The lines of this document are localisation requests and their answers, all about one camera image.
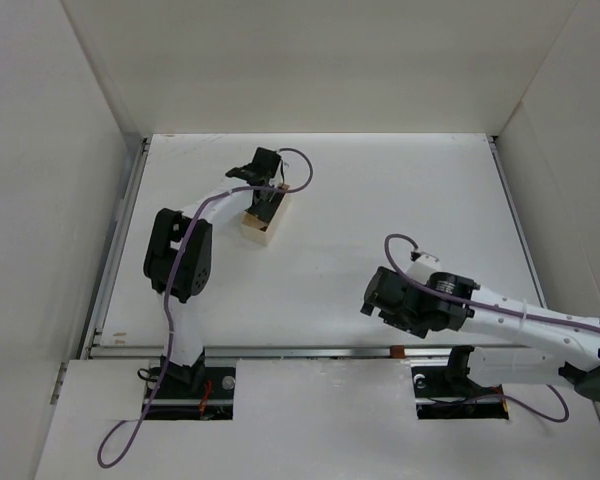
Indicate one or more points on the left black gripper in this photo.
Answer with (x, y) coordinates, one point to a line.
(264, 198)

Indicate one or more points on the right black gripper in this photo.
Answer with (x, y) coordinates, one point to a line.
(375, 292)

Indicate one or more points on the light wooden box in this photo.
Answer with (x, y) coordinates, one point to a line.
(261, 220)

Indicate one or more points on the reddish brown wood block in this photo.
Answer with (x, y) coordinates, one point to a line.
(397, 352)

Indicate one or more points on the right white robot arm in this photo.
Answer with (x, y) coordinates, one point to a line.
(547, 347)

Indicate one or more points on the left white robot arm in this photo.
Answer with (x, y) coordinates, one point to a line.
(178, 259)

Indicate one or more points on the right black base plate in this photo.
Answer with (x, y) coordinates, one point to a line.
(438, 398)

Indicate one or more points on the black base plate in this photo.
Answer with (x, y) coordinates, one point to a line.
(209, 397)
(438, 398)

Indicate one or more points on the metal front rail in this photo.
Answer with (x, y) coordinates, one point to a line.
(100, 352)

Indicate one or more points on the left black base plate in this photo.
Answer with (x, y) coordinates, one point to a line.
(209, 397)

